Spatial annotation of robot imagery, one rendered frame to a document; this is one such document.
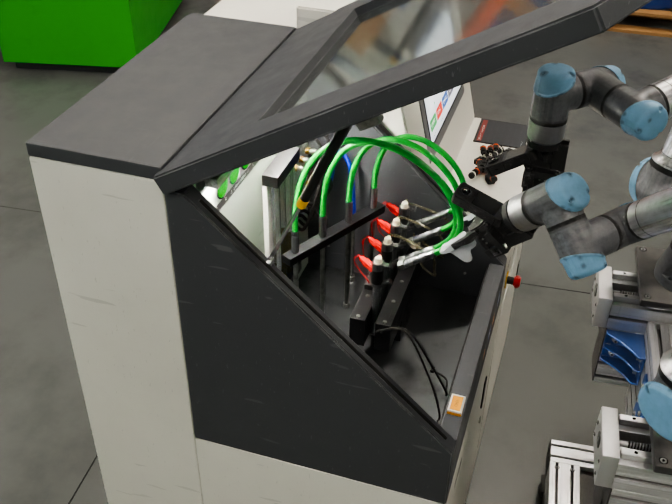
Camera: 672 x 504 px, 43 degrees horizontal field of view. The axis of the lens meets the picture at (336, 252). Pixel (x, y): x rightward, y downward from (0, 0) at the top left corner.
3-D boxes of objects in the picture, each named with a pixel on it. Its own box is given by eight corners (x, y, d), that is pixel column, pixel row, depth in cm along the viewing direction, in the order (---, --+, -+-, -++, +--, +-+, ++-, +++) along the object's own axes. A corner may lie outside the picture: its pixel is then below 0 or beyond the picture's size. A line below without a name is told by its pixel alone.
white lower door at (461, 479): (426, 665, 223) (450, 498, 182) (418, 663, 223) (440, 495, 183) (473, 476, 273) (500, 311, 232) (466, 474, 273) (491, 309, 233)
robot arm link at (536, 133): (526, 124, 173) (532, 107, 179) (523, 144, 176) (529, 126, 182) (564, 130, 171) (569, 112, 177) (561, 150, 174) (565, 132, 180)
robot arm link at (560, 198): (575, 216, 154) (555, 173, 154) (532, 234, 163) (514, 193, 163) (600, 205, 158) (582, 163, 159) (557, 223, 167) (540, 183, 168)
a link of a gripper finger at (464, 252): (452, 275, 182) (484, 255, 177) (433, 256, 181) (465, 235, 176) (455, 267, 185) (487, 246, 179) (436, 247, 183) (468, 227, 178)
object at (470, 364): (449, 490, 184) (456, 440, 174) (429, 485, 185) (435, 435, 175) (497, 312, 231) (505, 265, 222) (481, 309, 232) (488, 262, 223)
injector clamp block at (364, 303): (387, 373, 206) (390, 325, 197) (348, 364, 209) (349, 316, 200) (420, 289, 232) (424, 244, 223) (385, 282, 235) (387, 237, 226)
